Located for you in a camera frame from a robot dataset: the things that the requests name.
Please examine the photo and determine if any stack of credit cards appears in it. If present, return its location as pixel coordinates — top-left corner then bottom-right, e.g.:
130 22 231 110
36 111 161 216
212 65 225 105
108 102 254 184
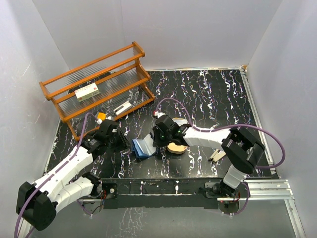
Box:
172 118 188 125

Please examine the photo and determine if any blue leather card holder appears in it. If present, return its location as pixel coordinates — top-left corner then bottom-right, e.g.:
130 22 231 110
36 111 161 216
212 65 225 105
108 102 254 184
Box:
132 132 158 159

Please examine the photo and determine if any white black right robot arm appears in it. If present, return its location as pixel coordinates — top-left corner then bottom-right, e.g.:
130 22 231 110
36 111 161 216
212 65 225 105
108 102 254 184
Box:
153 115 265 197

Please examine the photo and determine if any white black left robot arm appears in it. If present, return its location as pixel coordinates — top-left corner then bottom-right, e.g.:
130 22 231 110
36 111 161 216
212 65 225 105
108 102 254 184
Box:
16 119 130 231

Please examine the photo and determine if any beige oval card tray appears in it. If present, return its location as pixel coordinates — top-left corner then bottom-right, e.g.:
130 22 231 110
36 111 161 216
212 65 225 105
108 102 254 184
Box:
166 118 189 155

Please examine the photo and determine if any orange yellow small object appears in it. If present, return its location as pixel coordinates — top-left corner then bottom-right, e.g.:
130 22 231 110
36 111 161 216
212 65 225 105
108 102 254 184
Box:
97 112 106 120

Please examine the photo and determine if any white black small device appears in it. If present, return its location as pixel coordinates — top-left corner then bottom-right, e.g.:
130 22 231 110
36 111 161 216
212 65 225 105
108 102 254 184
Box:
113 101 132 116

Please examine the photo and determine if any orange wooden shelf rack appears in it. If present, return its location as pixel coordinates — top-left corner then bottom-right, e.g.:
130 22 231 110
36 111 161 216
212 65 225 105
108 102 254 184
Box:
39 41 156 140

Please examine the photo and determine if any white red small box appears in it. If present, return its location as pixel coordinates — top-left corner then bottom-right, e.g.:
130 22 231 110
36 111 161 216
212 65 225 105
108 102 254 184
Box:
74 83 100 102

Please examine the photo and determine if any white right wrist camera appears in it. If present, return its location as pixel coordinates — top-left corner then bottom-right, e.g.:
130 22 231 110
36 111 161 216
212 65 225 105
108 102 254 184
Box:
154 111 165 119

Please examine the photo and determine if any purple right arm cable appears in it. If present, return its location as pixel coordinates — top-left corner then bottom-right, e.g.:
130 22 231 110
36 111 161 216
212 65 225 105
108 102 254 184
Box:
155 98 286 216

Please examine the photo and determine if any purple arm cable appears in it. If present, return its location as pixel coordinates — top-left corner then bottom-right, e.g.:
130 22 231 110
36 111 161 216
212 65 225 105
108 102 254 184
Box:
155 98 286 216
14 112 102 238

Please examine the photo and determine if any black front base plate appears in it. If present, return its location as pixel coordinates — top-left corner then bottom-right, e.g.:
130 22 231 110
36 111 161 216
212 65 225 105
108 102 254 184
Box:
103 178 220 210

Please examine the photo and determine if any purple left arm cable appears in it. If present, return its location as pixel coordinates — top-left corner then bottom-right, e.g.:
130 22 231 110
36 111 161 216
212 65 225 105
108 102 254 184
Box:
14 112 102 238

